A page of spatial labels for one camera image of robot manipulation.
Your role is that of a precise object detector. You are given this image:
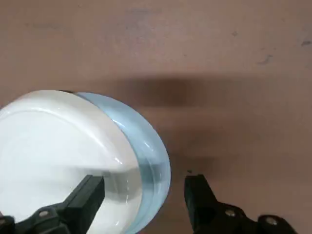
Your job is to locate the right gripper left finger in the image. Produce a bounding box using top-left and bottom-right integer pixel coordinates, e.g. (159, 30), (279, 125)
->
(0, 174), (105, 234)

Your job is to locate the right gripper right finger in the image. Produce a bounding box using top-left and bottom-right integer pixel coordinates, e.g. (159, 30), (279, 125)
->
(184, 173), (300, 234)

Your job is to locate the white IKEA plate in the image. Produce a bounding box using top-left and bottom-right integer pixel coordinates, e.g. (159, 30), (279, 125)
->
(0, 89), (143, 234)

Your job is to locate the blue IKEA plate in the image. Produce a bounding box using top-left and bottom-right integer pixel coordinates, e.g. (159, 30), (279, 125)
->
(75, 92), (171, 234)

